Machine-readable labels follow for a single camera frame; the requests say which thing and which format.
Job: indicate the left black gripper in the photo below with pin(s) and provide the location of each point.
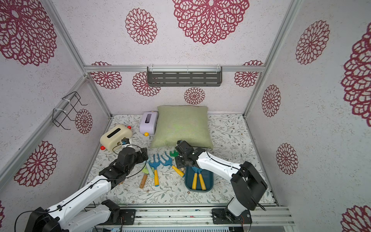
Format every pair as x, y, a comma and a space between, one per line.
144, 152

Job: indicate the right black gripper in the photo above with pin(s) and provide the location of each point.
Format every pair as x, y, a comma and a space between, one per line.
179, 156

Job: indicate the green rake wooden handle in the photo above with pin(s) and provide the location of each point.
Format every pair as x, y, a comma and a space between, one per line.
174, 153

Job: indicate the blue rake yellow handle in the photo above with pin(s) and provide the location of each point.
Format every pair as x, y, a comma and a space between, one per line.
167, 161
154, 163
194, 182

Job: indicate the blue fork yellow handle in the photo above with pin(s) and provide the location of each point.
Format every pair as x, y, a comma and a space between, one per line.
202, 183

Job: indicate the teal plastic storage box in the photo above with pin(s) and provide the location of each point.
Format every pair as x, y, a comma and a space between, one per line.
207, 176

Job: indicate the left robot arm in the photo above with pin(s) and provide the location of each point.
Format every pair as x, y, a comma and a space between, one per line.
68, 215

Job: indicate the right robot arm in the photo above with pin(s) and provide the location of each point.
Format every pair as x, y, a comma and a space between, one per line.
248, 185

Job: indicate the purple toy toaster box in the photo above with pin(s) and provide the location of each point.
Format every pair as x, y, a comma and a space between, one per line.
148, 123

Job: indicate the green square pillow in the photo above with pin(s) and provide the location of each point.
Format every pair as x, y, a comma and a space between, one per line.
188, 123

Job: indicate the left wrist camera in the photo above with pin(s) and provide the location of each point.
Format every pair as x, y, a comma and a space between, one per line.
125, 141

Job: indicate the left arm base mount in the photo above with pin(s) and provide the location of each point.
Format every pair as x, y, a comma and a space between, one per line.
121, 217

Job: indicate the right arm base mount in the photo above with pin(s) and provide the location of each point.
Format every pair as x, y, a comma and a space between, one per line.
223, 216

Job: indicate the grey wall shelf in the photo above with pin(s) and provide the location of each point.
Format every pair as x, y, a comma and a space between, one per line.
184, 77

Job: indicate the black wire wall rack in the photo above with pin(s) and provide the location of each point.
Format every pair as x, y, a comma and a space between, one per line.
69, 104

